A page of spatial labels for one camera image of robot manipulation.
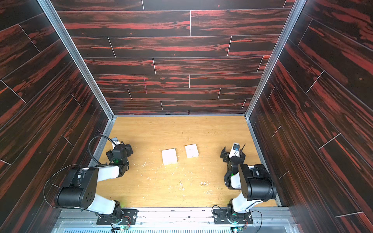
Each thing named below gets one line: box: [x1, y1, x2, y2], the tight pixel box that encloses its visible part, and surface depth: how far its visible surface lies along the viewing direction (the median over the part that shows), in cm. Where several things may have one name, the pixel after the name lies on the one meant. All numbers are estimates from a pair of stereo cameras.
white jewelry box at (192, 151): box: [184, 143, 200, 159], surface depth 98 cm
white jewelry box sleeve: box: [161, 148, 178, 166], surface depth 95 cm
